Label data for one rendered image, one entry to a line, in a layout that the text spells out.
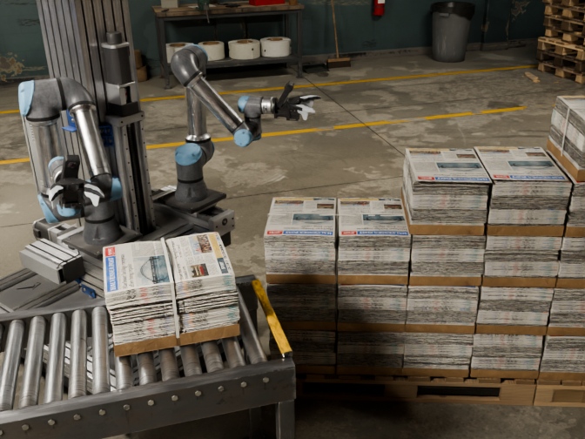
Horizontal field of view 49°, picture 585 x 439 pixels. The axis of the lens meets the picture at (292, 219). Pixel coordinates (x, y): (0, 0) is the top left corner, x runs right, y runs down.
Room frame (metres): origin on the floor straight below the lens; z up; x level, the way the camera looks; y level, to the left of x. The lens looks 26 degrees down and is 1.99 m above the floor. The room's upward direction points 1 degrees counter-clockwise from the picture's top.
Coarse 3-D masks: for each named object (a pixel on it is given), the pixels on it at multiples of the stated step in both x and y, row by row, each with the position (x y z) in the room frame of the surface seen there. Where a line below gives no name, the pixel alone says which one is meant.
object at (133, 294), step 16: (112, 256) 1.75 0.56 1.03; (128, 256) 1.75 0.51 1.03; (144, 256) 1.75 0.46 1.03; (112, 272) 1.66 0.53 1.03; (128, 272) 1.66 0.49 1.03; (144, 272) 1.66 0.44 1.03; (112, 288) 1.57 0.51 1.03; (128, 288) 1.57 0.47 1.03; (144, 288) 1.58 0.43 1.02; (160, 288) 1.59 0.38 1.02; (112, 304) 1.55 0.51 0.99; (128, 304) 1.56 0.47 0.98; (144, 304) 1.58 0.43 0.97; (160, 304) 1.59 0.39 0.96; (112, 320) 1.55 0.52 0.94; (128, 320) 1.56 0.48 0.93; (144, 320) 1.58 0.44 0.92; (160, 320) 1.59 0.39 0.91; (128, 336) 1.56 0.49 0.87; (144, 336) 1.57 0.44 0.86; (160, 336) 1.59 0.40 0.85
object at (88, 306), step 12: (240, 276) 2.01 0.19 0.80; (252, 276) 2.01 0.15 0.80; (240, 288) 1.97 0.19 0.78; (252, 288) 1.98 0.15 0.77; (96, 300) 1.87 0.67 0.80; (252, 300) 1.98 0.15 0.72; (12, 312) 1.81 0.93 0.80; (24, 312) 1.81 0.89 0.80; (36, 312) 1.81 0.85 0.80; (48, 312) 1.80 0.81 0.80; (60, 312) 1.81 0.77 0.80; (72, 312) 1.82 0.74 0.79; (108, 312) 1.84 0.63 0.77; (48, 324) 1.79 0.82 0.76; (108, 324) 1.84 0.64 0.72; (24, 336) 1.77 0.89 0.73; (48, 336) 1.79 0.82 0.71
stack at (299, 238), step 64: (320, 256) 2.27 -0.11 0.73; (384, 256) 2.26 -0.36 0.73; (448, 256) 2.25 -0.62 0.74; (512, 256) 2.23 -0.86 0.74; (320, 320) 2.28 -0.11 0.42; (384, 320) 2.26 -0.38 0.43; (448, 320) 2.24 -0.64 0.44; (512, 320) 2.22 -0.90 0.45; (384, 384) 2.26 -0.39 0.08; (448, 384) 2.23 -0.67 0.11; (512, 384) 2.21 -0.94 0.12
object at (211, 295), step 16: (176, 240) 1.86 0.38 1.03; (192, 240) 1.85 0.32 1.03; (208, 240) 1.84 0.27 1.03; (176, 256) 1.75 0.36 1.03; (192, 256) 1.75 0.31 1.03; (208, 256) 1.74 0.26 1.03; (224, 256) 1.74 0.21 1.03; (192, 272) 1.65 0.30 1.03; (208, 272) 1.65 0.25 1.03; (224, 272) 1.65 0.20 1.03; (192, 288) 1.61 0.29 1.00; (208, 288) 1.62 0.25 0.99; (224, 288) 1.63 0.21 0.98; (192, 304) 1.61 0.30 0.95; (208, 304) 1.62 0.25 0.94; (224, 304) 1.63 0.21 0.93; (192, 320) 1.61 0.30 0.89; (208, 320) 1.63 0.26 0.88; (224, 320) 1.64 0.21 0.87
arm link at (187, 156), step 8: (184, 144) 2.75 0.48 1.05; (192, 144) 2.75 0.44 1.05; (176, 152) 2.68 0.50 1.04; (184, 152) 2.66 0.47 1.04; (192, 152) 2.67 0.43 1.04; (200, 152) 2.69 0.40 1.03; (176, 160) 2.67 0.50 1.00; (184, 160) 2.65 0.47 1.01; (192, 160) 2.65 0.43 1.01; (200, 160) 2.69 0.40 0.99; (176, 168) 2.69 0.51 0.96; (184, 168) 2.65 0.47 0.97; (192, 168) 2.65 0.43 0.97; (200, 168) 2.68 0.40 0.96; (184, 176) 2.65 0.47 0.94; (192, 176) 2.65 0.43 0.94; (200, 176) 2.68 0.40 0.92
